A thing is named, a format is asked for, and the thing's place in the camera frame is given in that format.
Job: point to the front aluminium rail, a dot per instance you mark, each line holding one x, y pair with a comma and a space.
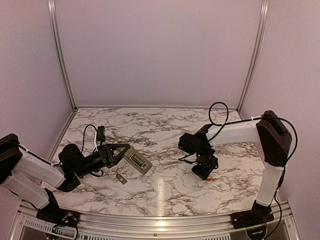
98, 226

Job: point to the right aluminium frame post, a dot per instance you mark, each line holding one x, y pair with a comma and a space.
261, 28

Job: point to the black green battery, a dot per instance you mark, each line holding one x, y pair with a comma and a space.
137, 160

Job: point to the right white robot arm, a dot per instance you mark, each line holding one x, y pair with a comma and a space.
268, 131

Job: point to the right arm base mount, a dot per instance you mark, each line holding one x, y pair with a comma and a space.
248, 218

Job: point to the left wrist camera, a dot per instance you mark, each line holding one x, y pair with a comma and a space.
99, 136

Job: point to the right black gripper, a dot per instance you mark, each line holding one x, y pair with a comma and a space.
204, 173

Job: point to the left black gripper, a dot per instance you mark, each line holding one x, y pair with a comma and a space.
112, 147

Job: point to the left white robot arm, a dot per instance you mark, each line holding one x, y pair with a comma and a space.
17, 165

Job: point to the aluminium frame post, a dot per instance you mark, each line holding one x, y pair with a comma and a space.
261, 28
59, 53

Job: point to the left aluminium frame post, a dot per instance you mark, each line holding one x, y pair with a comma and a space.
59, 53

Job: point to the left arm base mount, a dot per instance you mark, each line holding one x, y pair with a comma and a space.
59, 216

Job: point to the grey remote control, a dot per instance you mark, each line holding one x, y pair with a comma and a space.
142, 169

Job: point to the orange battery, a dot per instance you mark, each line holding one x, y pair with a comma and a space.
210, 180

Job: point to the grey battery cover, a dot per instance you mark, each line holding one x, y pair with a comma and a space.
121, 179

